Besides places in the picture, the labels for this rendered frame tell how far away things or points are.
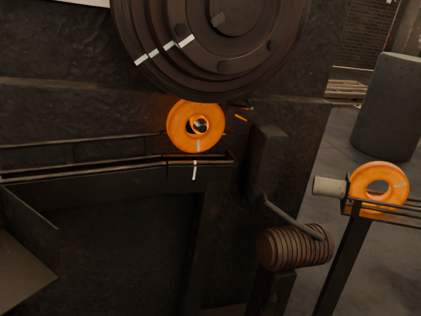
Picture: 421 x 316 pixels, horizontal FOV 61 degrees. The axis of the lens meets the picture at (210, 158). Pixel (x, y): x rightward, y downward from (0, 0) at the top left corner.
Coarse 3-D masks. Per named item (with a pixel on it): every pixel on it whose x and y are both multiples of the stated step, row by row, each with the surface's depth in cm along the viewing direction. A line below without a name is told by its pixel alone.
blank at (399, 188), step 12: (360, 168) 100; (372, 168) 98; (384, 168) 97; (396, 168) 97; (360, 180) 100; (372, 180) 99; (384, 180) 98; (396, 180) 97; (360, 192) 101; (396, 192) 99; (408, 192) 98; (372, 204) 102
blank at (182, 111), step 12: (180, 108) 90; (192, 108) 91; (204, 108) 92; (216, 108) 93; (168, 120) 92; (180, 120) 91; (216, 120) 95; (168, 132) 93; (180, 132) 93; (204, 132) 97; (216, 132) 96; (180, 144) 95; (192, 144) 96; (204, 144) 97
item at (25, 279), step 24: (0, 192) 72; (0, 216) 75; (24, 216) 68; (0, 240) 73; (24, 240) 71; (48, 240) 65; (0, 264) 68; (24, 264) 68; (48, 264) 68; (0, 288) 63; (24, 288) 64; (0, 312) 59
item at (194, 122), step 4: (196, 116) 92; (200, 116) 92; (188, 120) 94; (192, 120) 92; (196, 120) 90; (200, 120) 90; (204, 120) 91; (192, 124) 91; (196, 124) 90; (200, 124) 90; (204, 124) 90; (208, 124) 92; (192, 128) 91; (196, 128) 90; (200, 128) 90; (204, 128) 90; (196, 132) 92; (200, 132) 91
